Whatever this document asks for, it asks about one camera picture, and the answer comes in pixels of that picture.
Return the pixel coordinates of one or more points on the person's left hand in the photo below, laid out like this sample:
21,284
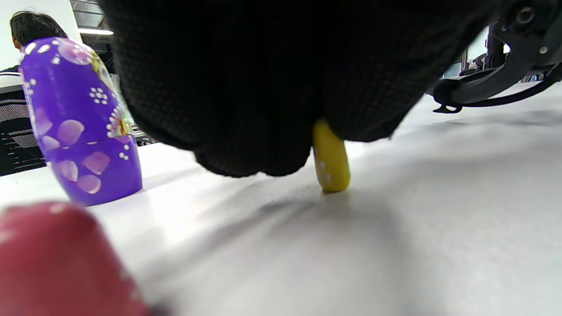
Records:
263,66

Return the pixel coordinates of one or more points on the tiny yellow Russian doll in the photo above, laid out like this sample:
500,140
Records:
331,166

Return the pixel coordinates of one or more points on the small purple Russian doll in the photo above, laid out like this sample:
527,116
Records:
74,101

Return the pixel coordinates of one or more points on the tiny pink Russian doll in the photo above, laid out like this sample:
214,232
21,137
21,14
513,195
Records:
52,263

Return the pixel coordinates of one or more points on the black mesh office chair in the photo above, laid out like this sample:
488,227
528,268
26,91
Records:
17,145

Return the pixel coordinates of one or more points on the black glove sensor bracket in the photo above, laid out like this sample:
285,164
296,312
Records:
518,57

